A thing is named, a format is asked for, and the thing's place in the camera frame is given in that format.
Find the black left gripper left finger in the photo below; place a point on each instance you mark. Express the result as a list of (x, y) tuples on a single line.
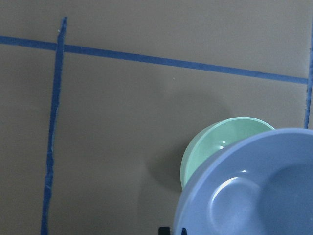
[(164, 231)]

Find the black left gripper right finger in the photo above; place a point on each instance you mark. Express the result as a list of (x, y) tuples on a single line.
[(184, 231)]

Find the blue bowl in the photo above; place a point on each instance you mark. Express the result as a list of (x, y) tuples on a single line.
[(262, 185)]

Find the green bowl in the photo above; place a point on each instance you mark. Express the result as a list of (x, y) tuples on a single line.
[(215, 138)]

